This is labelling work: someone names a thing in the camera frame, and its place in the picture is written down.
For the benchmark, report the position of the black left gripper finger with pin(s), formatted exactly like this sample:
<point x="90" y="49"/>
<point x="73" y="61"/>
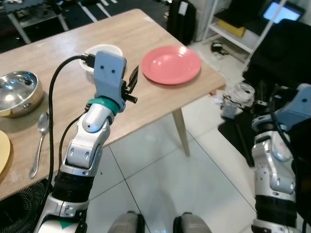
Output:
<point x="133" y="80"/>

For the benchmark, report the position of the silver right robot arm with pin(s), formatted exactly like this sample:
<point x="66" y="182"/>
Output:
<point x="272" y="165"/>

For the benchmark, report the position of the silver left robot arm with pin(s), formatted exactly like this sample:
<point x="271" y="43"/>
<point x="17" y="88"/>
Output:
<point x="85" y="141"/>

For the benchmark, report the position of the pink plate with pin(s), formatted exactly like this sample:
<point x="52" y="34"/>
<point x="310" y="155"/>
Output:
<point x="171" y="65"/>

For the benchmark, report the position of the white bowl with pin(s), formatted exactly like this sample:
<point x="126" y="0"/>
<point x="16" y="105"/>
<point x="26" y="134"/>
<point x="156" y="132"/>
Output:
<point x="99" y="49"/>

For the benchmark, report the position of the wooden table leg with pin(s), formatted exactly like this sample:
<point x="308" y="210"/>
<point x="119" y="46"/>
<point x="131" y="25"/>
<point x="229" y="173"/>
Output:
<point x="181" y="131"/>

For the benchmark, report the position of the black backpack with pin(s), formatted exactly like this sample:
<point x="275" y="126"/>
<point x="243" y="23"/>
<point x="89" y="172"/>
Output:
<point x="181" y="22"/>

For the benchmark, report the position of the small black floor object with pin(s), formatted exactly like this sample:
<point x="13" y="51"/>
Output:
<point x="217" y="48"/>

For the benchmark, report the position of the white metal shelf rack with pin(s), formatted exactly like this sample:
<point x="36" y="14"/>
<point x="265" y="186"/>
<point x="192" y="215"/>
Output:
<point x="228" y="34"/>

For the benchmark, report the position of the yellow box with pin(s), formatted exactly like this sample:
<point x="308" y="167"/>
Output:
<point x="232" y="28"/>

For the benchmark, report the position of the steel bowl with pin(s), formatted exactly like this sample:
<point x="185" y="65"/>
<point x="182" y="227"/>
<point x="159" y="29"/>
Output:
<point x="17" y="92"/>

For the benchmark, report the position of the grey left robot foot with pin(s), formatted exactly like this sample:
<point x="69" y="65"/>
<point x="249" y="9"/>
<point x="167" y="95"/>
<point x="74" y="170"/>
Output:
<point x="125" y="224"/>

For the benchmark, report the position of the grey robot foot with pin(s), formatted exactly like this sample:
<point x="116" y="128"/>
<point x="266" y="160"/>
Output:
<point x="125" y="224"/>
<point x="192" y="224"/>

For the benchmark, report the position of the black fabric chair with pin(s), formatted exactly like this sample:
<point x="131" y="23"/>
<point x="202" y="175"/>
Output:
<point x="279" y="58"/>

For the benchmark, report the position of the yellow plate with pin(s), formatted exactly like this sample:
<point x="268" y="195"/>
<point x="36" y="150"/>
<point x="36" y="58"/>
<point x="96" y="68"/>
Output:
<point x="4" y="153"/>

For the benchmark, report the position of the grey right robot foot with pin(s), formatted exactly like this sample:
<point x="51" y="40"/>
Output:
<point x="192" y="224"/>

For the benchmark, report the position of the lit blue screen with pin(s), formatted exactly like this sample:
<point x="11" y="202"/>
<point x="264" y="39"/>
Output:
<point x="281" y="12"/>

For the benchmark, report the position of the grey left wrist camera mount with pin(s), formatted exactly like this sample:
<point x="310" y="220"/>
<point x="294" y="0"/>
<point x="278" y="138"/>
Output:
<point x="109" y="73"/>

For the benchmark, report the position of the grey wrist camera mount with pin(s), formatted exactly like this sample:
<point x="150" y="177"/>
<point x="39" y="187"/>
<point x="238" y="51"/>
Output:
<point x="294" y="109"/>
<point x="109" y="73"/>

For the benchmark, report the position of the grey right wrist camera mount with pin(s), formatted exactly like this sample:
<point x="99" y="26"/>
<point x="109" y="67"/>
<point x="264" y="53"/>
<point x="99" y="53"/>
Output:
<point x="294" y="109"/>

